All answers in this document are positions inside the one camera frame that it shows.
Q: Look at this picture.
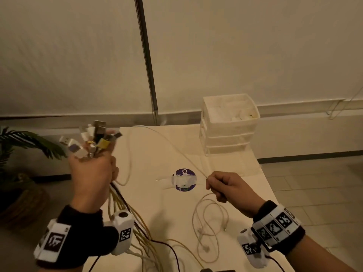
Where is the person's left hand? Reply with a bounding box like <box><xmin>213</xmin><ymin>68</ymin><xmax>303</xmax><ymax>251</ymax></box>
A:
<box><xmin>68</xmin><ymin>130</ymin><xmax>119</xmax><ymax>214</ymax></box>

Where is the yellow cable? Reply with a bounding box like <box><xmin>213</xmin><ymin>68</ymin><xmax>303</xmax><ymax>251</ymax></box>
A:
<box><xmin>109</xmin><ymin>189</ymin><xmax>205</xmax><ymax>272</ymax></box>
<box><xmin>96</xmin><ymin>138</ymin><xmax>159</xmax><ymax>272</ymax></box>

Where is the black right camera cable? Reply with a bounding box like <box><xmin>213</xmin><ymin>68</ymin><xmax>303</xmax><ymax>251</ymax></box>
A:
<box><xmin>265</xmin><ymin>253</ymin><xmax>285</xmax><ymax>272</ymax></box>

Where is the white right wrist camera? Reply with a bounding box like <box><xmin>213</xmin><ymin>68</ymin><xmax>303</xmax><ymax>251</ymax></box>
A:
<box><xmin>237</xmin><ymin>228</ymin><xmax>270</xmax><ymax>269</ymax></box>

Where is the black left camera cable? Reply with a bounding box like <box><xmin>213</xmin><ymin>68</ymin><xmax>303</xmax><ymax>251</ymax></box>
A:
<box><xmin>88</xmin><ymin>255</ymin><xmax>101</xmax><ymax>272</ymax></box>

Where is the black wristband with markers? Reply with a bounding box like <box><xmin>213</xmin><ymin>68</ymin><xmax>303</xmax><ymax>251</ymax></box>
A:
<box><xmin>33</xmin><ymin>205</ymin><xmax>119</xmax><ymax>269</ymax></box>
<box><xmin>251</xmin><ymin>199</ymin><xmax>306</xmax><ymax>255</ymax></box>

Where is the round purple label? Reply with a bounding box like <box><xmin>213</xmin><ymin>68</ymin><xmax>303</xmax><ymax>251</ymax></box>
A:
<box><xmin>172</xmin><ymin>168</ymin><xmax>197</xmax><ymax>192</ymax></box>

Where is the black left wristband with markers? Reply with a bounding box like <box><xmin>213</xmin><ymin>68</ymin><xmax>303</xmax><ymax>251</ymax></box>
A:
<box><xmin>33</xmin><ymin>205</ymin><xmax>119</xmax><ymax>269</ymax></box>

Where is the white plastic drawer organizer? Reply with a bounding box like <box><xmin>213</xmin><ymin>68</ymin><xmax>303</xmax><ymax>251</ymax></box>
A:
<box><xmin>200</xmin><ymin>93</ymin><xmax>261</xmax><ymax>156</ymax></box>

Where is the metal wall strip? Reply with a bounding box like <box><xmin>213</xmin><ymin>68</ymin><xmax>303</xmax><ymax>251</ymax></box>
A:
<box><xmin>134</xmin><ymin>0</ymin><xmax>159</xmax><ymax>125</ymax></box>

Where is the black right wristband with markers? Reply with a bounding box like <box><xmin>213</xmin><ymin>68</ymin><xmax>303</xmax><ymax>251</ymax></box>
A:
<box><xmin>251</xmin><ymin>199</ymin><xmax>306</xmax><ymax>255</ymax></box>

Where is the person's right forearm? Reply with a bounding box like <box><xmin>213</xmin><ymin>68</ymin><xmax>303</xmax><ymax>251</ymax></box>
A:
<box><xmin>283</xmin><ymin>235</ymin><xmax>358</xmax><ymax>272</ymax></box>

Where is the green palm plant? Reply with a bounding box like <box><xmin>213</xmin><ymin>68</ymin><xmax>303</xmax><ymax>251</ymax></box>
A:
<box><xmin>0</xmin><ymin>127</ymin><xmax>68</xmax><ymax>190</ymax></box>

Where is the white table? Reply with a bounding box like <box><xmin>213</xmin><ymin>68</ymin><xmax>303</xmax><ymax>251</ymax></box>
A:
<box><xmin>82</xmin><ymin>124</ymin><xmax>295</xmax><ymax>272</ymax></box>

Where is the person's right hand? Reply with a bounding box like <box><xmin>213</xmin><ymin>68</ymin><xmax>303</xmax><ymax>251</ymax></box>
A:
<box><xmin>205</xmin><ymin>171</ymin><xmax>267</xmax><ymax>218</ymax></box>

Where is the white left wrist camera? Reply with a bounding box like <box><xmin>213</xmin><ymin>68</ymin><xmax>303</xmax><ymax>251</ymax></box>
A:
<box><xmin>103</xmin><ymin>211</ymin><xmax>135</xmax><ymax>256</ymax></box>

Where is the black camera cable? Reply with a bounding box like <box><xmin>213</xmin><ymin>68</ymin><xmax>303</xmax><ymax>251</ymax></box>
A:
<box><xmin>265</xmin><ymin>253</ymin><xmax>285</xmax><ymax>272</ymax></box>
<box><xmin>88</xmin><ymin>255</ymin><xmax>101</xmax><ymax>272</ymax></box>

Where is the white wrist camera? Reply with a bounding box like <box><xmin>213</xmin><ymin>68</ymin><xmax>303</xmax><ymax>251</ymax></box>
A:
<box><xmin>103</xmin><ymin>211</ymin><xmax>135</xmax><ymax>256</ymax></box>
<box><xmin>237</xmin><ymin>228</ymin><xmax>270</xmax><ymax>269</ymax></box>

